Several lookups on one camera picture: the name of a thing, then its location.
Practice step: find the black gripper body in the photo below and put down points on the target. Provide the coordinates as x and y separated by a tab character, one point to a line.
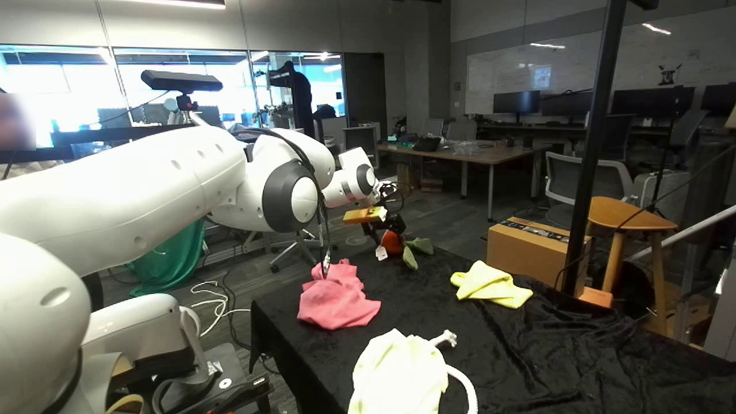
381	229

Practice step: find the red plush toy green leaves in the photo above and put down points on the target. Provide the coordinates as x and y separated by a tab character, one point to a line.
415	249

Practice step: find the pink cloth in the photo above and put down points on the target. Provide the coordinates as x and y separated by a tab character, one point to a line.
335	300

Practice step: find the yellow cloth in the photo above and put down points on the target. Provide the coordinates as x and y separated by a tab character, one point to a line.
489	285

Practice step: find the cream white cloth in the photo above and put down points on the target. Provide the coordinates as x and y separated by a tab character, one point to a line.
399	375

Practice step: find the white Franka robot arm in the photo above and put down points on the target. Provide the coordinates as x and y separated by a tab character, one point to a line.
116	198

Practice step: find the grey swivel office chair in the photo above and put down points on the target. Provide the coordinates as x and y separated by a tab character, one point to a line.
294	249

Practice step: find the dark mesh office chair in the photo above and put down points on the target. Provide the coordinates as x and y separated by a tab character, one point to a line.
361	136

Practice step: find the wooden desk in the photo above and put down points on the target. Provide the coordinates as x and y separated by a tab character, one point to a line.
473	155

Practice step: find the cardboard box with black tape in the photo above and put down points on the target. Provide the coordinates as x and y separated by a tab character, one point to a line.
530	254

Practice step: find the black tablecloth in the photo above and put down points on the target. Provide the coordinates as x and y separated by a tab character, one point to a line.
537	353

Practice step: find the small wooden block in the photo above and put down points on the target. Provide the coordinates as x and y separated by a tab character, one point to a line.
595	297

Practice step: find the black stand pole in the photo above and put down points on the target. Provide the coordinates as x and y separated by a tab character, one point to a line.
589	152

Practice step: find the wooden stool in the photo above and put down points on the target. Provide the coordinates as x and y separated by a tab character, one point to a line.
629	215

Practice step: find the wide black computer monitor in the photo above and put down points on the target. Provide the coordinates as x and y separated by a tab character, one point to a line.
650	103

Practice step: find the orange yellow wrist camera block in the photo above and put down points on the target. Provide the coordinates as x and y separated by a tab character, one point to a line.
364	215

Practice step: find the white frame chair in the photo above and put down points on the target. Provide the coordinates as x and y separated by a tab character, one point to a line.
564	176

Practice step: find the black clamp mount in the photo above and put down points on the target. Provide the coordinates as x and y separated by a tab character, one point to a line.
213	392

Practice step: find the black stereo camera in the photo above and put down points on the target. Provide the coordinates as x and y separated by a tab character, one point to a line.
180	78

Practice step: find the white diagonal rail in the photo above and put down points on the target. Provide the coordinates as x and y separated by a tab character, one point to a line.
704	221

